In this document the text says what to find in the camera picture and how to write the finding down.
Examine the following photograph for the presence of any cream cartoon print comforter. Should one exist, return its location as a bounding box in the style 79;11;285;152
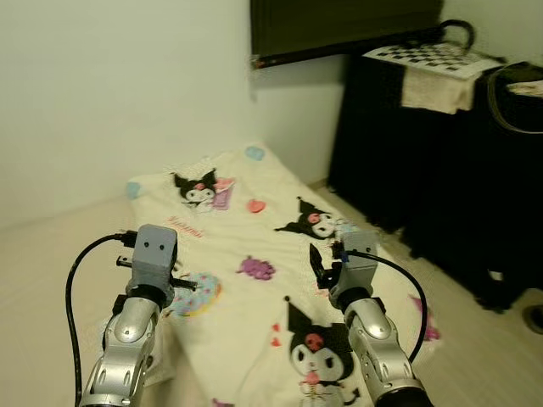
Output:
125;144;442;407

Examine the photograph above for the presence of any bed mattress with beige sheet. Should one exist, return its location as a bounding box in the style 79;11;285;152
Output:
0;140;442;407

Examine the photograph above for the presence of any black fabric covered furniture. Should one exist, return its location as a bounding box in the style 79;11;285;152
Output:
328;53;543;311

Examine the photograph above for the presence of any beige folded cloth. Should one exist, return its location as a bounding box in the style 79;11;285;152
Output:
400;64;477;114

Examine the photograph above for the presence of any black white checkerboard sheet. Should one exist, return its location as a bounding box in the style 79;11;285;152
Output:
363;40;507;82

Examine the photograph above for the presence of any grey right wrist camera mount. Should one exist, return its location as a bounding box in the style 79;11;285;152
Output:
333;231;379;308

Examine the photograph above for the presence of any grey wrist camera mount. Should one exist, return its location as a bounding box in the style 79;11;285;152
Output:
333;231;379;308
131;225;180;295

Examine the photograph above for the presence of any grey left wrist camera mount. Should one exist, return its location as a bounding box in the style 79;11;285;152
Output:
131;225;180;295

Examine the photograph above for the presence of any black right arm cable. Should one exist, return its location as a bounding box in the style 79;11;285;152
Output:
338;248;430;364

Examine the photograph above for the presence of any dark wall panel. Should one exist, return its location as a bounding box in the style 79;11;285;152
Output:
250;0;445;70

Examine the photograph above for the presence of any black bag with strap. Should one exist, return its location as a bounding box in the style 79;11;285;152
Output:
484;61;543;137

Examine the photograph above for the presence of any black curved handle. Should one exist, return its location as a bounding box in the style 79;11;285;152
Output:
437;19;477;53

